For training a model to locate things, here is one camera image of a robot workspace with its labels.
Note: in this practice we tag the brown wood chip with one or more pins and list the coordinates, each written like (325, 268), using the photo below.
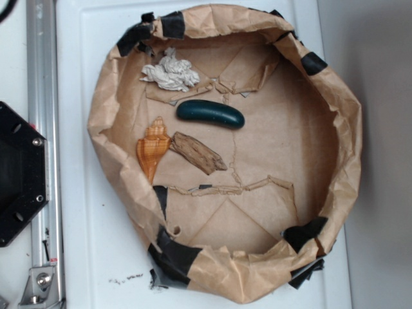
(197, 153)

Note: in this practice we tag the brown paper bag tray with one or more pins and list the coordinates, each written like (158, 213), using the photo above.
(293, 169)

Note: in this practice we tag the dark green toy cucumber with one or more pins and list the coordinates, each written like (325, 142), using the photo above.
(211, 113)

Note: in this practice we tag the orange conch shell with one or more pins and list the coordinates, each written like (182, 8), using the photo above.
(152, 147)

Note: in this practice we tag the crumpled white paper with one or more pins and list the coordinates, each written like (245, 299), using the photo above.
(170, 73)

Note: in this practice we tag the white plastic board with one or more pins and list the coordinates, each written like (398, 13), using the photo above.
(106, 264)

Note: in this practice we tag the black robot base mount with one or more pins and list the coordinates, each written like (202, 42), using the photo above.
(23, 174)

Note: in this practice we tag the metal corner bracket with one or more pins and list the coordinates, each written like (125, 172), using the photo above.
(41, 290)

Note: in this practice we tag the aluminium extrusion rail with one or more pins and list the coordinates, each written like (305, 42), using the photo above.
(46, 227)

